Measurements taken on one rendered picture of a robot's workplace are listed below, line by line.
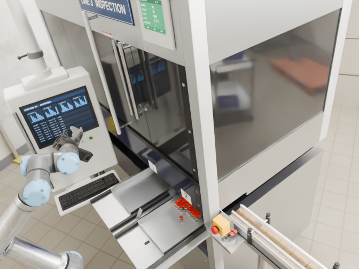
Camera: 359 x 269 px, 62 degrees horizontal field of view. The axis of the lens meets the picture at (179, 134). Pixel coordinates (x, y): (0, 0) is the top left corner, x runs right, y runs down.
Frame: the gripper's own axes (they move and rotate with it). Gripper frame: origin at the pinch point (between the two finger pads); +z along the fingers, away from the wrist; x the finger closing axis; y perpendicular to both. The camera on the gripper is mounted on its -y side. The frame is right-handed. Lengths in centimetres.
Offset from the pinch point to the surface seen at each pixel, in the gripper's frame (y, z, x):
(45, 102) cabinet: 17, 52, 2
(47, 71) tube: 26, 54, -14
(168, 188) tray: -69, 22, -4
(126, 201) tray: -53, 25, 18
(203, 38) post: -4, -45, -64
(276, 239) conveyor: -97, -41, -24
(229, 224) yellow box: -77, -31, -16
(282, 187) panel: -116, -5, -49
